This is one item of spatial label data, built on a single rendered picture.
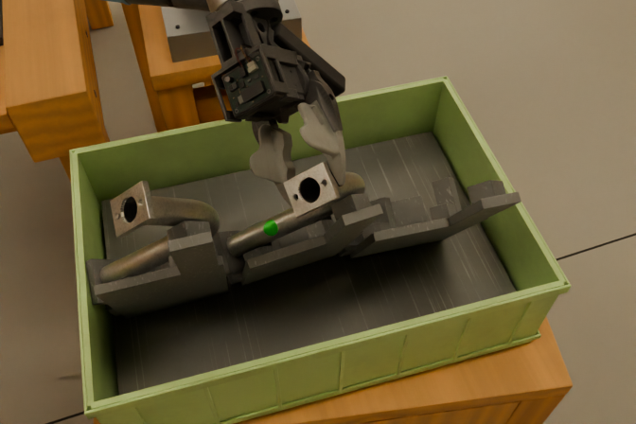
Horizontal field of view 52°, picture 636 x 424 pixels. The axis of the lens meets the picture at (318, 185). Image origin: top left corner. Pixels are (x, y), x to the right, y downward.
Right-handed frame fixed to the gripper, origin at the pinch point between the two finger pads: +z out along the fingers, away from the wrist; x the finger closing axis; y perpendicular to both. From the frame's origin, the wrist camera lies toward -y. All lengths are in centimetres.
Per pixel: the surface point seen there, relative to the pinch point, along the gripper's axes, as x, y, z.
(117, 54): -141, -115, -108
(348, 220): 1.1, -1.8, 4.4
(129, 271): -30.4, 1.4, -0.2
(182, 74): -43, -34, -39
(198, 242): -9.9, 9.3, 2.0
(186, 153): -33.0, -18.4, -18.0
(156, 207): -11.4, 12.0, -2.5
